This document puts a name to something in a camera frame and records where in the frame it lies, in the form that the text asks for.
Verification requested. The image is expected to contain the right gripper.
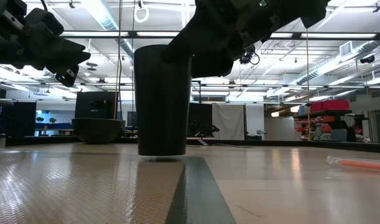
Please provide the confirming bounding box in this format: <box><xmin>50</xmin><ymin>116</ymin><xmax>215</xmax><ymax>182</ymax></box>
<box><xmin>160</xmin><ymin>0</ymin><xmax>302</xmax><ymax>79</ymax></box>

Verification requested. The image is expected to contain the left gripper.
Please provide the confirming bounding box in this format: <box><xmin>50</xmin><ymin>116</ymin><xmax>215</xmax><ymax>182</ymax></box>
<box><xmin>0</xmin><ymin>0</ymin><xmax>91</xmax><ymax>88</ymax></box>

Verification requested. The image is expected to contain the tall black plastic cup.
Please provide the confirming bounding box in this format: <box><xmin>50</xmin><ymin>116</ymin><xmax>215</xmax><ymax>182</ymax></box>
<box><xmin>133</xmin><ymin>44</ymin><xmax>193</xmax><ymax>157</ymax></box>

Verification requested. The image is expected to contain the black round bowl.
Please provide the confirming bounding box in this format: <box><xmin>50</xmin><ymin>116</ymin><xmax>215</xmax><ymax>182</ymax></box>
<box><xmin>72</xmin><ymin>117</ymin><xmax>124</xmax><ymax>145</ymax></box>

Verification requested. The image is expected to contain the orange plastic straw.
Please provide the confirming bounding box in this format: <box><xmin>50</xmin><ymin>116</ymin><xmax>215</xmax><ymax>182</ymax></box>
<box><xmin>325</xmin><ymin>155</ymin><xmax>380</xmax><ymax>172</ymax></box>

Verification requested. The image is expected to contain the large black monitor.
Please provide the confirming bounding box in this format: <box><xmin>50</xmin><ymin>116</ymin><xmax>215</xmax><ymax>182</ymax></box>
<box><xmin>74</xmin><ymin>91</ymin><xmax>119</xmax><ymax>119</ymax></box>

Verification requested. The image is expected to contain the small black monitor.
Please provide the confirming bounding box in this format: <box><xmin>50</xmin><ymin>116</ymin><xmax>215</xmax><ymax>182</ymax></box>
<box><xmin>191</xmin><ymin>102</ymin><xmax>214</xmax><ymax>138</ymax></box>

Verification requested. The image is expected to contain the white hanging curtain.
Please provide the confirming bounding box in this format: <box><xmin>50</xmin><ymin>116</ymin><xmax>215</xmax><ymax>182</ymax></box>
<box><xmin>211</xmin><ymin>103</ymin><xmax>246</xmax><ymax>141</ymax></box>

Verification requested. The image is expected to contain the beige mat with grey border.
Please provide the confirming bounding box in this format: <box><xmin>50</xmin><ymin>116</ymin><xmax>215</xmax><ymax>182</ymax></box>
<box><xmin>0</xmin><ymin>146</ymin><xmax>237</xmax><ymax>224</ymax></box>

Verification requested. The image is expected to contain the large red storage bin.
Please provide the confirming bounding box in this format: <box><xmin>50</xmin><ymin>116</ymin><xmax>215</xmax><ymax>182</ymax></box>
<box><xmin>322</xmin><ymin>99</ymin><xmax>351</xmax><ymax>111</ymax></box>

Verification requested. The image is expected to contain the shelf rack with bins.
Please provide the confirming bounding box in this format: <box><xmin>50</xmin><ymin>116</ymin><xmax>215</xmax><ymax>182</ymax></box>
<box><xmin>294</xmin><ymin>99</ymin><xmax>357</xmax><ymax>142</ymax></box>

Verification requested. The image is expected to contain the white ceiling air vent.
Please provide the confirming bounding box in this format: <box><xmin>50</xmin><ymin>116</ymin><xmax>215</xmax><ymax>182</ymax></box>
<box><xmin>339</xmin><ymin>40</ymin><xmax>354</xmax><ymax>57</ymax></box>

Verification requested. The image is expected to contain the black overhead camera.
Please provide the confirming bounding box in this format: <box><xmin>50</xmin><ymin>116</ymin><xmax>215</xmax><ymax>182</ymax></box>
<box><xmin>239</xmin><ymin>45</ymin><xmax>261</xmax><ymax>66</ymax></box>

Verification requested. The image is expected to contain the black frame crossbeam with lights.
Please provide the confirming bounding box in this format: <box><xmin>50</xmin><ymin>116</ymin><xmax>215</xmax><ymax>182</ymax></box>
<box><xmin>60</xmin><ymin>30</ymin><xmax>380</xmax><ymax>40</ymax></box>

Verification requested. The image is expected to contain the white hanging ring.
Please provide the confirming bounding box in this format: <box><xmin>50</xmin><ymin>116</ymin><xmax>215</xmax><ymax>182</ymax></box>
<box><xmin>133</xmin><ymin>4</ymin><xmax>150</xmax><ymax>24</ymax></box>

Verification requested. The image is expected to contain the yellow hanging cable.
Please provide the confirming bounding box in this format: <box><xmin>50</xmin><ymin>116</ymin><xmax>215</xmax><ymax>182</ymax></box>
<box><xmin>305</xmin><ymin>27</ymin><xmax>312</xmax><ymax>141</ymax></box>

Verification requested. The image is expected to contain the silver ceiling duct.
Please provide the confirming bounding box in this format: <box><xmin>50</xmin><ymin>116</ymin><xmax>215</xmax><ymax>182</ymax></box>
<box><xmin>297</xmin><ymin>40</ymin><xmax>380</xmax><ymax>86</ymax></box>

